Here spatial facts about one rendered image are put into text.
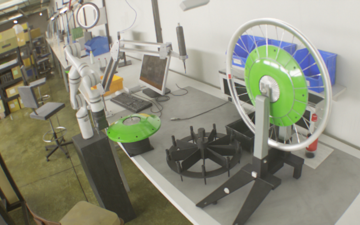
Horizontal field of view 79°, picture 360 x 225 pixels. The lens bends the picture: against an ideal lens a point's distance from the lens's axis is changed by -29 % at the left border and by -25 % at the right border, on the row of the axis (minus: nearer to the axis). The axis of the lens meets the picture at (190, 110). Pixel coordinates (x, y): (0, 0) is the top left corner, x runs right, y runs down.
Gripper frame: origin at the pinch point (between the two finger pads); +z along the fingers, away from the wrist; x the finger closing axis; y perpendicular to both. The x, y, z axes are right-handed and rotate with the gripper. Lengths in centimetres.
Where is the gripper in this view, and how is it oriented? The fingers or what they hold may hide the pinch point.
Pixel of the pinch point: (104, 136)
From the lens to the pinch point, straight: 165.1
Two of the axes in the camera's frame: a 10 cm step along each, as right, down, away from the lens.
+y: 6.4, 2.4, -7.3
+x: 7.6, -3.6, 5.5
